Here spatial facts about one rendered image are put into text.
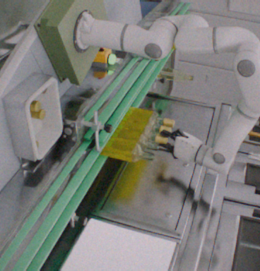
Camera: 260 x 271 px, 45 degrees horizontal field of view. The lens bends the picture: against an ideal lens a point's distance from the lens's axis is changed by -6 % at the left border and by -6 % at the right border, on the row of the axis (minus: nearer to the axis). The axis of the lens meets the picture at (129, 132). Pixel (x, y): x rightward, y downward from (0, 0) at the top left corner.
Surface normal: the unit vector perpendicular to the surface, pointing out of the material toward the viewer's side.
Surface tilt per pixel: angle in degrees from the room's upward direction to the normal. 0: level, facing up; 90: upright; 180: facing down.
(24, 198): 90
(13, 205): 90
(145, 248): 90
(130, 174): 89
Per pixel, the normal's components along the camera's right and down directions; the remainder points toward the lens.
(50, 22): -0.13, -0.48
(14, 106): -0.33, 0.57
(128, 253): 0.01, -0.79
